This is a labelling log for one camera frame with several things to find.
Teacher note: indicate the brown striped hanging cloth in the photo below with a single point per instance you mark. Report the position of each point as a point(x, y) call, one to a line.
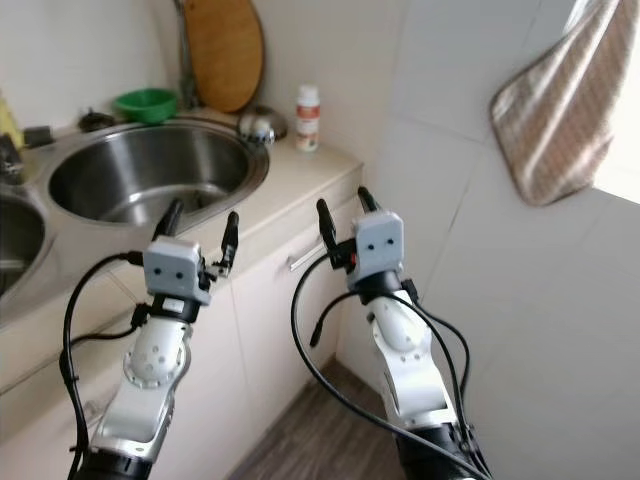
point(555, 110)

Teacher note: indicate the green plastic bowl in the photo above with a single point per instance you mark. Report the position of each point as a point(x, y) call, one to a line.
point(146, 104)

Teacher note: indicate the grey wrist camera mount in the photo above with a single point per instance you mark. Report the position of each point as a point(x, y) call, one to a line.
point(380, 242)
point(178, 270)

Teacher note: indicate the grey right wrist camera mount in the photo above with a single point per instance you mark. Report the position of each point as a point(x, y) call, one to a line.
point(380, 242)

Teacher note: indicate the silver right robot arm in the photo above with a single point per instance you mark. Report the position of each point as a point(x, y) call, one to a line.
point(405, 350)

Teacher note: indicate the dark sponge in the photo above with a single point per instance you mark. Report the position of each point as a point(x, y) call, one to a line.
point(38, 136)

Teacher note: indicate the stainless steel double sink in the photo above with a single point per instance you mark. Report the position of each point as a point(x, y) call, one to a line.
point(150, 170)

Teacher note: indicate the dark sink stopper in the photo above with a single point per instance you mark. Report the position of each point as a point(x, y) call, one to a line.
point(96, 120)

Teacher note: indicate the metal sink faucet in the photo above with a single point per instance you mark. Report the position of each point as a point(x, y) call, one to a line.
point(10, 160)

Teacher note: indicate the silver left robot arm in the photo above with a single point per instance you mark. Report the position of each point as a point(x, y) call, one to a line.
point(155, 365)

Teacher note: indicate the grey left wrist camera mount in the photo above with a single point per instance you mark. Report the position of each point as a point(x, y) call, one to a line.
point(178, 270)

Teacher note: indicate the wooden cutting board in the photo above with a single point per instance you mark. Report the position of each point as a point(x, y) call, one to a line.
point(228, 52)

